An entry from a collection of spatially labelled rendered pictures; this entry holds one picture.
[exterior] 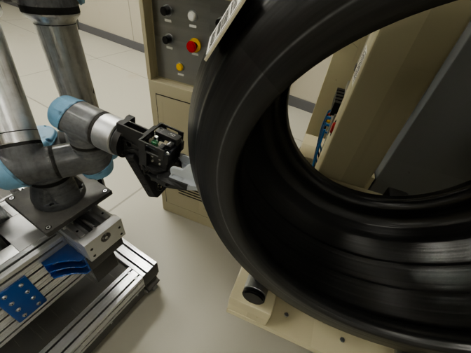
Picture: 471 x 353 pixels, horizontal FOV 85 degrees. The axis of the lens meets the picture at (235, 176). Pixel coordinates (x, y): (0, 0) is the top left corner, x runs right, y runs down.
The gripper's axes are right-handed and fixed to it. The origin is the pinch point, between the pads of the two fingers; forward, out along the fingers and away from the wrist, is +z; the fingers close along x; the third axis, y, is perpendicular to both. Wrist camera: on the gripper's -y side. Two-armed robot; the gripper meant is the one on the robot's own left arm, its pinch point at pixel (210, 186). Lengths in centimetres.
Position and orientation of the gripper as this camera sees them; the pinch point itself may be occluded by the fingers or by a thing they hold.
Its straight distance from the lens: 50.9
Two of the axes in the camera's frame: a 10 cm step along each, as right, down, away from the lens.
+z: 9.1, 4.1, -1.1
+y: 2.3, -6.9, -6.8
